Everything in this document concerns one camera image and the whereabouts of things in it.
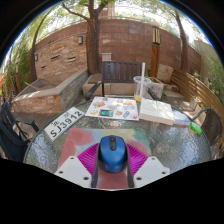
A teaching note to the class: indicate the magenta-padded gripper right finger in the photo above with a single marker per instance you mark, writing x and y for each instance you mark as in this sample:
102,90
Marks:
150,172

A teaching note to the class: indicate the dark wicker armchair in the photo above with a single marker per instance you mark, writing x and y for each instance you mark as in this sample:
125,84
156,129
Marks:
213,128

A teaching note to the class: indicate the blue and white booklet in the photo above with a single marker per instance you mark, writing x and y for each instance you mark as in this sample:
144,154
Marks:
181,118

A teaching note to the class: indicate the blue computer mouse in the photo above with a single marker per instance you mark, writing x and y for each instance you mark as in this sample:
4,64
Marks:
113,155

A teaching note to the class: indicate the forked tree trunk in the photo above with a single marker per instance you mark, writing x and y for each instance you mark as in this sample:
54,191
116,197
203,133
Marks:
92,43

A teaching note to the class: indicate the raised stone garden bed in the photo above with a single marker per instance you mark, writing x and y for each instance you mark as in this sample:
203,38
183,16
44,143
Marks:
50,95

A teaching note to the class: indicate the curved wooden slat fence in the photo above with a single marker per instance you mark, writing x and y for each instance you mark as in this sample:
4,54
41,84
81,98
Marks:
196,86

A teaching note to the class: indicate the black wall lamp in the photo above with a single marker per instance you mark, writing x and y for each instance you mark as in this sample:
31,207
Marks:
80,40

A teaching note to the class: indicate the concrete planter box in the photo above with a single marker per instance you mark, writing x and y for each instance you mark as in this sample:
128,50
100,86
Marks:
156,88

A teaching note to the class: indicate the green wet wipes pack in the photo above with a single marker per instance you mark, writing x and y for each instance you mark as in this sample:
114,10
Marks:
196,128

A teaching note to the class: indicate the clear plastic cup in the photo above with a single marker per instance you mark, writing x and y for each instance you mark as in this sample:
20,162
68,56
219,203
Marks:
137,88

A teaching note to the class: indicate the open white book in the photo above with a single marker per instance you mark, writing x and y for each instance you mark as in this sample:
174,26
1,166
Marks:
156,110

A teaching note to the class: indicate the wooden garden lamp post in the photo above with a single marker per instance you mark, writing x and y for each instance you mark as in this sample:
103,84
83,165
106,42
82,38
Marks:
154,56

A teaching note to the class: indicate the black folding chair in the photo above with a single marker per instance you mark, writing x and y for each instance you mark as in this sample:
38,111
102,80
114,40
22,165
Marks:
11,136

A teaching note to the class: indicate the small pale plant pot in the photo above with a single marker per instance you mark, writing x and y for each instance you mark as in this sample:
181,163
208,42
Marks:
195,102

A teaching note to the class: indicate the colourful sticker sheet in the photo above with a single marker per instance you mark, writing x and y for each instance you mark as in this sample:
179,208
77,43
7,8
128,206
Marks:
113,108

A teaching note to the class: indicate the pastel blotched mouse pad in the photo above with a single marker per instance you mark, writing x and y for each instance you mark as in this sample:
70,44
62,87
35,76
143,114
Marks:
83,140

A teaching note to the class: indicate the white drinking straw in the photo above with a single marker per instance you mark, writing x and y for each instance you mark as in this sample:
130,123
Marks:
142,75

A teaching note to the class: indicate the pale stone block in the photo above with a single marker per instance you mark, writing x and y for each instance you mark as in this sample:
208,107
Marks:
165,73

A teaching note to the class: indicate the dark wooden slatted chair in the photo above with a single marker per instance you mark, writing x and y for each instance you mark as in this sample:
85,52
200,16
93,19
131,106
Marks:
120,71

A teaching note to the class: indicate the white licence plate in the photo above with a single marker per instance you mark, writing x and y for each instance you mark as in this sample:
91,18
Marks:
64,123

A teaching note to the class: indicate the slim leaning tree trunk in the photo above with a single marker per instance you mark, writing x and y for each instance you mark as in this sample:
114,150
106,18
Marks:
183,43

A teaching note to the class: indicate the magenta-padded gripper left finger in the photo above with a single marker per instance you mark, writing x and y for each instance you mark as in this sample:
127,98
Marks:
74,172

